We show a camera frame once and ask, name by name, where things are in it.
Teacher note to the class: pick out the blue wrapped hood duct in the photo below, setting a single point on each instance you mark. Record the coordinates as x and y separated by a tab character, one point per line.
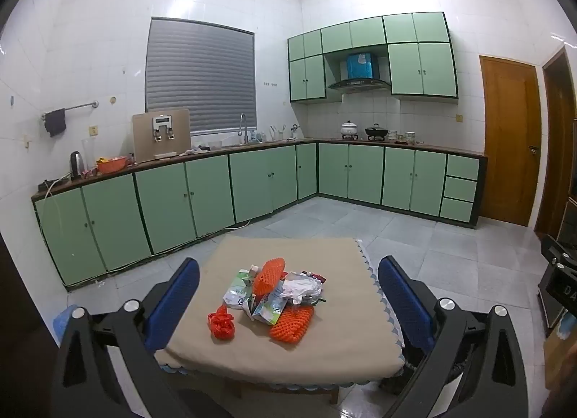
360	65

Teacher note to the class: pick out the small teal bottle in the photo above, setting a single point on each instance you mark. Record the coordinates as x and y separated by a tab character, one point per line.
259	135

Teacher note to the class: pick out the metal towel bar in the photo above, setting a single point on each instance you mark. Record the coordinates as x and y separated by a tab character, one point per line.
76	107

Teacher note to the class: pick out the closed wooden door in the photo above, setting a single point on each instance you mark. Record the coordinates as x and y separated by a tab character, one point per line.
505	138

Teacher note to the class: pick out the white lidded pot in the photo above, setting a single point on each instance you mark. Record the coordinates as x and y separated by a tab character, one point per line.
349	129

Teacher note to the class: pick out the red crumpled plastic wrapper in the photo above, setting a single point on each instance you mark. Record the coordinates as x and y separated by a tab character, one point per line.
221	325

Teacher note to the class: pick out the white rag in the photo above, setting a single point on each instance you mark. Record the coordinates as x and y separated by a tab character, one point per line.
196	150

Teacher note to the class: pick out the green white plastic packet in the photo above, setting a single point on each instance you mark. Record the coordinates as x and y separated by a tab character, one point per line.
236	292

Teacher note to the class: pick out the green cabinet drawer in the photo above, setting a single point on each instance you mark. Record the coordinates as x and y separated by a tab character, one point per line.
460	189
462	166
456	210

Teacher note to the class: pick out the grey window blind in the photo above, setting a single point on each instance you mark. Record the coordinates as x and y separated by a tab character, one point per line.
203	75

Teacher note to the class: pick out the orange foam fruit net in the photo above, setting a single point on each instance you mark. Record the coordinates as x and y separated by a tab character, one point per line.
290	325
268	276

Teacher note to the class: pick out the black power strip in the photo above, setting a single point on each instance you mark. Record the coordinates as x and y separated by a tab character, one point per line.
47	184

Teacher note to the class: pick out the red white blue snack packet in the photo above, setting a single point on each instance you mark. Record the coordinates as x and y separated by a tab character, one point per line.
315	277

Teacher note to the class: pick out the green wall cabinet unit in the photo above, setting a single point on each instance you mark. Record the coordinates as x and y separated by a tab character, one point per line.
419	69

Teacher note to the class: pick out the white patterned mug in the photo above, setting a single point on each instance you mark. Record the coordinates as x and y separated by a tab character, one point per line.
409	136

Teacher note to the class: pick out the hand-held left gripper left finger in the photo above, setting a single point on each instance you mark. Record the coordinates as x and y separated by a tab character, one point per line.
176	301

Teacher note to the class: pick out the clear plastic jug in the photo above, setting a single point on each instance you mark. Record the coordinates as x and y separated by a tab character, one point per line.
88	152

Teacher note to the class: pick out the blue plastic bag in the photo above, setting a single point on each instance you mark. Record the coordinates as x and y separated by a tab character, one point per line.
63	323

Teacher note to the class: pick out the black wok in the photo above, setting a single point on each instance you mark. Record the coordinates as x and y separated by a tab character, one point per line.
375	132

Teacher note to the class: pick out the teal drink carton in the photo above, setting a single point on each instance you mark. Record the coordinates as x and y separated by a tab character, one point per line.
266	312

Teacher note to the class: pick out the beige scalloped tablecloth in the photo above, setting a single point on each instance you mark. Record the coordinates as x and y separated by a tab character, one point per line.
225	355

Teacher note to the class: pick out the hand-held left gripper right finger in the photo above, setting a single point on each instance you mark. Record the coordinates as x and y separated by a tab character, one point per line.
405	305

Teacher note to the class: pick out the orange plastic basin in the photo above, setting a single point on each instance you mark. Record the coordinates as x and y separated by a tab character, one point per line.
112	165

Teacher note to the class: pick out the white utensil holder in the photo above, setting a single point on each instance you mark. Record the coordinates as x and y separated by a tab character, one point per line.
279	135

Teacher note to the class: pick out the small white blue carton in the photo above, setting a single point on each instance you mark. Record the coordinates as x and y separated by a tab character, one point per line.
253	271

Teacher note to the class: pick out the green base cabinet unit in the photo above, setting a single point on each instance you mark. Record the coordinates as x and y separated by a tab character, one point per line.
112	220

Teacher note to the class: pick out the white crumpled wrapper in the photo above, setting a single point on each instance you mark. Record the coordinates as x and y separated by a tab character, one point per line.
300	287

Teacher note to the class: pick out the cardboard box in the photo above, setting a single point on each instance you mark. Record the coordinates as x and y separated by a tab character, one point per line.
559	364

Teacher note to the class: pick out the metal kitchen faucet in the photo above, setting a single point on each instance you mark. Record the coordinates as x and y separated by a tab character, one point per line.
246	134

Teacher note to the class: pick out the steel electric kettle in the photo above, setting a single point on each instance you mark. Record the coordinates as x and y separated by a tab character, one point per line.
76	165

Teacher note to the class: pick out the dark towel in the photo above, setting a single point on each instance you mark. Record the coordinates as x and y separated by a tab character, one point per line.
56	123

